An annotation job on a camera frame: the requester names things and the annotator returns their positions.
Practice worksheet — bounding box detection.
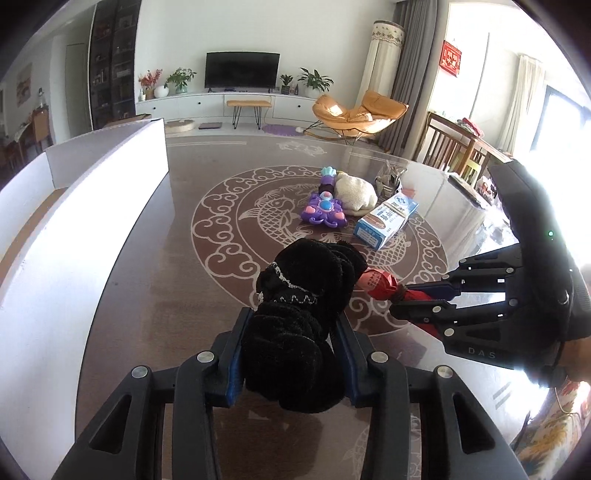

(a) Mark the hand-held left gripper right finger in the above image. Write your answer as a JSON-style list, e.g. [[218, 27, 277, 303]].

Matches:
[[335, 314, 529, 480]]

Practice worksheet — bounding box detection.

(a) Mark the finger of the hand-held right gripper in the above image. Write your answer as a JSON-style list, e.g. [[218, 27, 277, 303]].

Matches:
[[389, 295, 517, 330], [409, 244, 525, 301]]

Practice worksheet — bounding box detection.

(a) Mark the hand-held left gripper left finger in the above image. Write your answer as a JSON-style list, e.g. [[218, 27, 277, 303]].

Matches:
[[51, 307, 252, 480]]

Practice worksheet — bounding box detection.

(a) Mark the red packet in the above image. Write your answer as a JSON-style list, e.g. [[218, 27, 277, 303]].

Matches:
[[355, 269, 446, 340]]

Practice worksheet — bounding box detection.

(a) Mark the black plush cloth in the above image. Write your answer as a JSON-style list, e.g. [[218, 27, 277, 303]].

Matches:
[[244, 237, 368, 414]]

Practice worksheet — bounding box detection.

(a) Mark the white storage box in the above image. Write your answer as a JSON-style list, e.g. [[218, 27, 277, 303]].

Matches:
[[0, 119, 169, 457]]

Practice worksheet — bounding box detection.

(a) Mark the patterned dark wooden desktop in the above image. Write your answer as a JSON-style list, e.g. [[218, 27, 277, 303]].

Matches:
[[76, 134, 555, 480]]

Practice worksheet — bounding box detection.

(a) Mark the blue and white carton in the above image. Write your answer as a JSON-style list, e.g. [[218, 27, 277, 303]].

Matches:
[[355, 193, 419, 251]]

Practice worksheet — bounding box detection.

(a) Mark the cream plush cloth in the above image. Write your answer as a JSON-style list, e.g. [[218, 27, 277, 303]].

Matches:
[[335, 172, 378, 215]]

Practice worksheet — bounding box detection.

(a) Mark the purple octopus toy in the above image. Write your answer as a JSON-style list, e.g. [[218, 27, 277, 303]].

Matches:
[[300, 165, 350, 230]]

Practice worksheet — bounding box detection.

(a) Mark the wooden dining chair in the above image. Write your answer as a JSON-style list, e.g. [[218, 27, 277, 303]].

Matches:
[[418, 112, 513, 181]]

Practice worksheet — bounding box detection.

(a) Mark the white sheer curtain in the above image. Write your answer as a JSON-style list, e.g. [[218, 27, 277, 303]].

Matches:
[[499, 54, 546, 158]]

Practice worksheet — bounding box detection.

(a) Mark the orange lounge chair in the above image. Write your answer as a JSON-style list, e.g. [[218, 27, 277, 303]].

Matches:
[[305, 90, 409, 141]]

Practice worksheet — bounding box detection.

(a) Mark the grey curtain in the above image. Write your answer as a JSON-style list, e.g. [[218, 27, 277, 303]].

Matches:
[[379, 0, 446, 158]]

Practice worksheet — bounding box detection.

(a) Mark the covered standing air conditioner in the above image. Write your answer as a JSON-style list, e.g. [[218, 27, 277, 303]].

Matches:
[[355, 19, 407, 116]]

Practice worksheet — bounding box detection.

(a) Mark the leafy potted plant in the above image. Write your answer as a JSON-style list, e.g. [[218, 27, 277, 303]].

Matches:
[[298, 68, 334, 97]]

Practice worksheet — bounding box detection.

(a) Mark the wooden bench with metal legs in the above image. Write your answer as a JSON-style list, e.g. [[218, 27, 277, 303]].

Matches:
[[226, 100, 272, 130]]

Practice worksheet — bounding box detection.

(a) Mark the white television cabinet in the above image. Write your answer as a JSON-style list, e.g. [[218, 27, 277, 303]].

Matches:
[[136, 89, 324, 121]]

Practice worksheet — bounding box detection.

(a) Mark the black flat television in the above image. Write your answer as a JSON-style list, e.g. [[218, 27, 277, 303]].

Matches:
[[204, 52, 281, 89]]

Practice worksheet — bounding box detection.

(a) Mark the green potted plant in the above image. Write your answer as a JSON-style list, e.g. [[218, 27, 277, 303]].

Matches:
[[165, 68, 197, 95]]

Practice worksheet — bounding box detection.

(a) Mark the red flower arrangement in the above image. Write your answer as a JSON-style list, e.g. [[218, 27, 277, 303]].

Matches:
[[139, 69, 163, 101]]

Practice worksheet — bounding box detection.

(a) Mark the wooden sideboard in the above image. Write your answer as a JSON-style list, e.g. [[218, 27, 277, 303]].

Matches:
[[31, 106, 51, 148]]

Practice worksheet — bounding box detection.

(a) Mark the dark glass display cabinet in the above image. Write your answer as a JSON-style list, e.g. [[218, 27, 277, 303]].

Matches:
[[89, 0, 141, 131]]

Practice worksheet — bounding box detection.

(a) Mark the red wall decoration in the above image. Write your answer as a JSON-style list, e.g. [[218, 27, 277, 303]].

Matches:
[[441, 40, 464, 77]]

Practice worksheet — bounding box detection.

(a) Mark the framed wall picture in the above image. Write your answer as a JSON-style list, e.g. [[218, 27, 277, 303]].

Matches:
[[16, 62, 34, 104]]

